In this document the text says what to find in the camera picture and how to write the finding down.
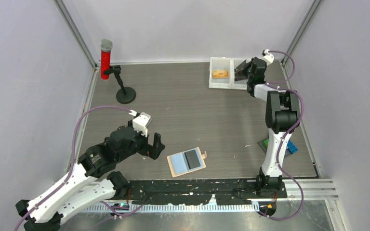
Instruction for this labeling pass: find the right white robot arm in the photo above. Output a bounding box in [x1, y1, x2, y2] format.
[235, 57, 300, 198]

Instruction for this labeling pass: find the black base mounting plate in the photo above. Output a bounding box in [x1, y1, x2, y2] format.
[112, 179, 287, 205]

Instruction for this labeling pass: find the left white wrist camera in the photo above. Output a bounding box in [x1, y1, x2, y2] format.
[129, 110, 152, 137]

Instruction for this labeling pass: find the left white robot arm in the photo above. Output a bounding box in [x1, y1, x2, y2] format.
[15, 126, 165, 231]

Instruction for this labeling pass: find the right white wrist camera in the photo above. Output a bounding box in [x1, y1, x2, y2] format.
[261, 49, 274, 65]

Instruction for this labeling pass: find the colourful toy brick assembly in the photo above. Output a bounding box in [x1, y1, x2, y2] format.
[257, 137, 298, 157]

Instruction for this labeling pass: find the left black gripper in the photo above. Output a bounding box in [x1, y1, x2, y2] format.
[117, 126, 165, 162]

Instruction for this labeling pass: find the black stand with round base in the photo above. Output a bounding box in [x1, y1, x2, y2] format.
[103, 65, 136, 104]

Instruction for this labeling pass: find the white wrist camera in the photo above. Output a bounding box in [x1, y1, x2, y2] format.
[261, 49, 274, 65]
[129, 110, 152, 137]

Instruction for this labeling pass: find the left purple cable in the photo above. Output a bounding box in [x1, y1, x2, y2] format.
[13, 105, 138, 231]

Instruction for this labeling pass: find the gold card in bin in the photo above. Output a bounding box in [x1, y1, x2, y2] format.
[212, 70, 229, 79]

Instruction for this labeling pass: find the white two-compartment bin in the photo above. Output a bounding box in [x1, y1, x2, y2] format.
[209, 57, 247, 91]

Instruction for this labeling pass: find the red cylinder with grey cap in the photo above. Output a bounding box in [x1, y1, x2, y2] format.
[100, 38, 113, 80]

